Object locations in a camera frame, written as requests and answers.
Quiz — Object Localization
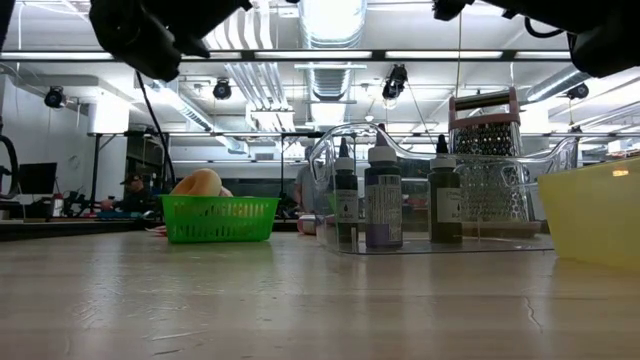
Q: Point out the tan bread roll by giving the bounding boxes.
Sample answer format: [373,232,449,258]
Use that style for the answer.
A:
[169,167,224,198]

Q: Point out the black ceiling spotlight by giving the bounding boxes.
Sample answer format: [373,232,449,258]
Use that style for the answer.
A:
[211,76,234,102]
[43,85,67,109]
[566,82,591,101]
[381,63,409,102]

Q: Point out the yellow plastic bin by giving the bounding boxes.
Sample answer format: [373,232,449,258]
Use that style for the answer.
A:
[536,156,640,274]

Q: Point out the clear plastic bin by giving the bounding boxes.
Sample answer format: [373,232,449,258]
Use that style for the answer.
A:
[308,121,582,257]

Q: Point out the person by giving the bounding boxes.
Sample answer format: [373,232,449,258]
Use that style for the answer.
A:
[292,144,322,215]
[118,172,154,214]

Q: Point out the metal grater pink handle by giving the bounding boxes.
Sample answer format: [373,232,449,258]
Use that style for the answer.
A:
[447,87,544,240]

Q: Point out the black cable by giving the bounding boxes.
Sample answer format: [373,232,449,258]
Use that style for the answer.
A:
[134,71,177,190]

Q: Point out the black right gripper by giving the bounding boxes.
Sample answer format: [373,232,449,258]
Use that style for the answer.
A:
[432,0,574,37]

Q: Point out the black food colouring bottle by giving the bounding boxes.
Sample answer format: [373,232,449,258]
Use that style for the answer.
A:
[333,137,360,245]
[427,133,464,245]

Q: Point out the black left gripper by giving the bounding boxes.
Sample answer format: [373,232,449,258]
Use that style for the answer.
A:
[173,0,254,58]

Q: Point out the green plastic basket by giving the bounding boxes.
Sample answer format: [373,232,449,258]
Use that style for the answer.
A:
[160,194,282,245]

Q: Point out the purple food colouring bottle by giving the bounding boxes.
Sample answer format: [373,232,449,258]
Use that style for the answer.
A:
[363,123,405,250]

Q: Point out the black aluminium rig frame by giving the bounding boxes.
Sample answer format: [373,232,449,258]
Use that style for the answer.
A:
[0,48,640,242]

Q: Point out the black computer monitor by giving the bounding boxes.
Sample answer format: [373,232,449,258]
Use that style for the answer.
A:
[14,162,59,197]

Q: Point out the wooden desk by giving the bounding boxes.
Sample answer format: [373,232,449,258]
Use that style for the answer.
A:
[0,212,164,224]

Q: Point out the black metal rack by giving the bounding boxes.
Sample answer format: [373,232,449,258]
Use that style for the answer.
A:
[87,130,321,217]

